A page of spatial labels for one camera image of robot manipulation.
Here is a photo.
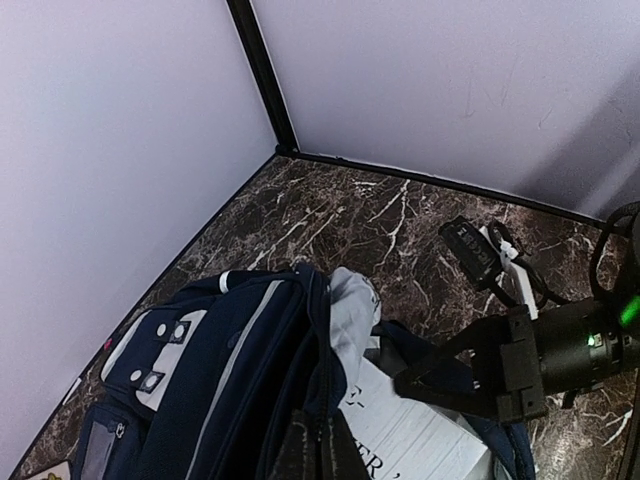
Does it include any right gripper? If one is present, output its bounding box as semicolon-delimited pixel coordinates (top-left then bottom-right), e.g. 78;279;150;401
392;307;549;426

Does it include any pink flowered white book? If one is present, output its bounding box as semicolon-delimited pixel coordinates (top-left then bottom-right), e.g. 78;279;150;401
339;358;491;479

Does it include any navy blue student backpack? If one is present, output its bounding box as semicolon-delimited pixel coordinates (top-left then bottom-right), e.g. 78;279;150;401
72;262;539;480

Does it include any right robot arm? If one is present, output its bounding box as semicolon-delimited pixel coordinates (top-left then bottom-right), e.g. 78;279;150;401
393;202;639;423

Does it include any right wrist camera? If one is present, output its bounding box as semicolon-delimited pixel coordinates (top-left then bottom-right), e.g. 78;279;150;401
438;216;540;320

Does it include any right black frame post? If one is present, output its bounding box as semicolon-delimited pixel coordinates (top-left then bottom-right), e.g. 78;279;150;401
226;0;299;154

